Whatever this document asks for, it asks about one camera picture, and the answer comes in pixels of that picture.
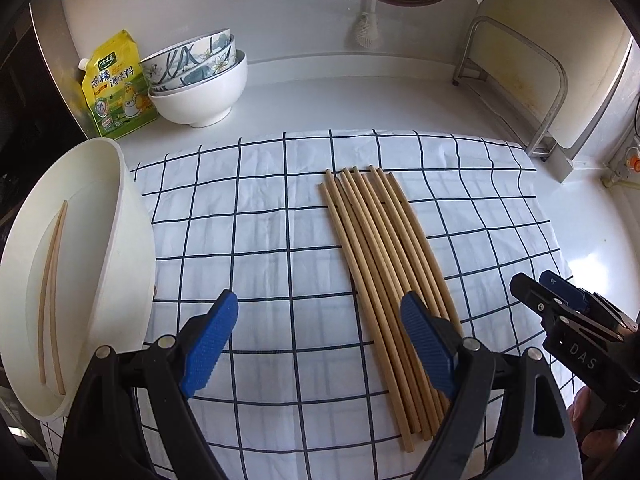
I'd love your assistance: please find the dark steel appliance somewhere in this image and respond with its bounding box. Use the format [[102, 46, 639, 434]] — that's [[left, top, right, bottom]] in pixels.
[[0, 10, 87, 231]]

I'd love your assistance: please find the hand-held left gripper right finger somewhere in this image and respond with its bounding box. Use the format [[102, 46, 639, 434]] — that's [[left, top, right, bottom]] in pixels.
[[400, 291, 586, 480]]

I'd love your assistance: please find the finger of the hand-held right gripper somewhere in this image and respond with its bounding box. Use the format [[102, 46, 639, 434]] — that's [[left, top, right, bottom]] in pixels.
[[510, 274, 626, 343], [539, 270, 640, 333]]

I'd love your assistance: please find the white checked cloth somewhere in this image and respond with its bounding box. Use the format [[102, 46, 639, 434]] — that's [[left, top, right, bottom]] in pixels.
[[40, 129, 583, 480]]

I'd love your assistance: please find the row of many chopsticks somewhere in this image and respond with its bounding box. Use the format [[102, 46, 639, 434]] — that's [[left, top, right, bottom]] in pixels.
[[318, 164, 463, 453]]

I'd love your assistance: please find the white cutting board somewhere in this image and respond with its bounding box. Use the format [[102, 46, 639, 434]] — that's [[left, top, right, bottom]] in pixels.
[[477, 0, 632, 151]]

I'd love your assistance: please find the wooden chopstick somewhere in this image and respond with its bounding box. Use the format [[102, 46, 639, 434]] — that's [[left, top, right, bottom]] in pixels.
[[38, 200, 68, 387], [50, 201, 69, 396]]

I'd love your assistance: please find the floral patterned bowl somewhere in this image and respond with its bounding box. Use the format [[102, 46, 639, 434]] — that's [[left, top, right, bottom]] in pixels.
[[146, 35, 237, 95], [139, 28, 233, 86]]

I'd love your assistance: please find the large white plastic container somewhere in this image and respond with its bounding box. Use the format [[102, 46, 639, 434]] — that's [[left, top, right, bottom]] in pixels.
[[0, 137, 157, 421]]

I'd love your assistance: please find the plain white bowl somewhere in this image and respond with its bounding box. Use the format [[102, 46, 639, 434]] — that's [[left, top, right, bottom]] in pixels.
[[147, 49, 248, 128]]

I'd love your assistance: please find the metal rack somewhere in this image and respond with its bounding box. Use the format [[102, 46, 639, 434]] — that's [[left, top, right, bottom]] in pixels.
[[452, 16, 570, 161]]

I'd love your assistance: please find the yellow seasoning pouch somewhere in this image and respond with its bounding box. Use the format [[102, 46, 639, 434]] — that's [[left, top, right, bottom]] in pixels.
[[77, 30, 160, 141]]

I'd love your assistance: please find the person's right hand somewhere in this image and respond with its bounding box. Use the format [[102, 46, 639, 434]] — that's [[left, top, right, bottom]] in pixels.
[[570, 387, 631, 463]]

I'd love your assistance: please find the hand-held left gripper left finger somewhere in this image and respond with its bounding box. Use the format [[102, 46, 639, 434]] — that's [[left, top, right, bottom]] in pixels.
[[57, 289, 239, 480]]

